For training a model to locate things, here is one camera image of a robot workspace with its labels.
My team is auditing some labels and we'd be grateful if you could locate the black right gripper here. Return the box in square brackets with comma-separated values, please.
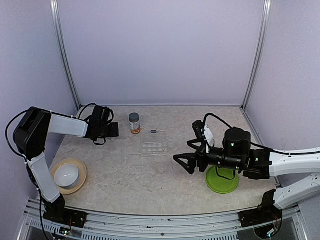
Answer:
[173, 138, 244, 175]

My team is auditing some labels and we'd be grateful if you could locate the clear plastic pill organizer box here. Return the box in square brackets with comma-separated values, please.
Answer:
[141, 129, 168, 155]

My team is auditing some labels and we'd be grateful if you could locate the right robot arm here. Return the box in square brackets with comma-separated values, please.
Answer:
[173, 113, 320, 222]

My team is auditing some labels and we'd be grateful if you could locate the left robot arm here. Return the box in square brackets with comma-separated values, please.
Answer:
[4, 103, 120, 223]

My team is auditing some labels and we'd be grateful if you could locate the green plate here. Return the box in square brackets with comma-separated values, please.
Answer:
[205, 166, 239, 194]

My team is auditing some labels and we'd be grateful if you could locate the beige plate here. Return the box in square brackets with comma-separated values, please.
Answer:
[50, 158, 88, 195]

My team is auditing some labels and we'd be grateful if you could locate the white bowl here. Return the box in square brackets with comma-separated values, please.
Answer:
[53, 164, 80, 189]

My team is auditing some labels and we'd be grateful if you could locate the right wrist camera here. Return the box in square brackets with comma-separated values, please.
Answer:
[192, 120, 215, 154]

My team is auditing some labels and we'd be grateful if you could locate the front aluminium rail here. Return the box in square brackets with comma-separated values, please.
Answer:
[14, 199, 311, 240]

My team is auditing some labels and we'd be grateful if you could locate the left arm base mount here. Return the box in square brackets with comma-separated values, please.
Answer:
[40, 194, 87, 229]

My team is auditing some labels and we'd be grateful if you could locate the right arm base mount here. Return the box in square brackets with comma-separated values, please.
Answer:
[238, 189, 283, 228]

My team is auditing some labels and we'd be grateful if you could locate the left aluminium frame post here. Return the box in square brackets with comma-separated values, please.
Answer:
[50, 0, 82, 110]

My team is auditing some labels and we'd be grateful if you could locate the aluminium frame post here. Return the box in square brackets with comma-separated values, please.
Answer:
[241, 0, 272, 112]
[50, 0, 82, 110]

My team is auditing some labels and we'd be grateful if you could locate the right aluminium frame post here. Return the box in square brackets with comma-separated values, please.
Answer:
[241, 0, 272, 112]

